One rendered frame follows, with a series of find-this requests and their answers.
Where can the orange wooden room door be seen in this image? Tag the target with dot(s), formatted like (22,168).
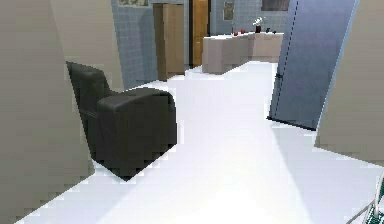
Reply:
(199,30)

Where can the dark window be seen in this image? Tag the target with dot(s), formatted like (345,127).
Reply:
(275,4)

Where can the tall light wood cupboard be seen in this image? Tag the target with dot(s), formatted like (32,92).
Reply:
(170,40)

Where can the beige kitchen counter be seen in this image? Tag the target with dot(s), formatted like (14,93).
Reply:
(233,51)

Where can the dark vase with white flowers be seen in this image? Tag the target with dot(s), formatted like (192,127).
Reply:
(258,26)

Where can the dark grey armchair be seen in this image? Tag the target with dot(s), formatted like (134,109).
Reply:
(133,133)

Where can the small framed wall picture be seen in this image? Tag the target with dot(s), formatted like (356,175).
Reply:
(228,10)

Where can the blue room door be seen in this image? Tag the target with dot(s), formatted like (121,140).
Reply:
(306,66)

